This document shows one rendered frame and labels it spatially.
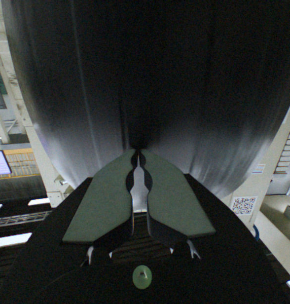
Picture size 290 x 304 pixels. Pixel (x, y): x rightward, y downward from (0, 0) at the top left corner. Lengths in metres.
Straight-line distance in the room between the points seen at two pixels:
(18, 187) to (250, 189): 12.78
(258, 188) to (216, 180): 0.35
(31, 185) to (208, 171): 12.42
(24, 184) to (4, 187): 1.17
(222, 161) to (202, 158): 0.02
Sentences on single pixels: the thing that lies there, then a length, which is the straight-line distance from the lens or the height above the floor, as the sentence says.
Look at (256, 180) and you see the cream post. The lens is 0.53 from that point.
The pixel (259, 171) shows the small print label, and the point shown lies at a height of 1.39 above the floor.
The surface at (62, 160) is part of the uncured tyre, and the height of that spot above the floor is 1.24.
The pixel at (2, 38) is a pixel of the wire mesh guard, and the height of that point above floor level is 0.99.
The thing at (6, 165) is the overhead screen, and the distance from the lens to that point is 4.35.
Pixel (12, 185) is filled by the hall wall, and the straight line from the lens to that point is 12.97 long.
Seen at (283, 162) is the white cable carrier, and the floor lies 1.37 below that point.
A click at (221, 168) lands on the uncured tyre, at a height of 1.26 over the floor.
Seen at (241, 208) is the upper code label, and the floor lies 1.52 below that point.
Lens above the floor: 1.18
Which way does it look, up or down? 23 degrees up
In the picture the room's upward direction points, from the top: 179 degrees clockwise
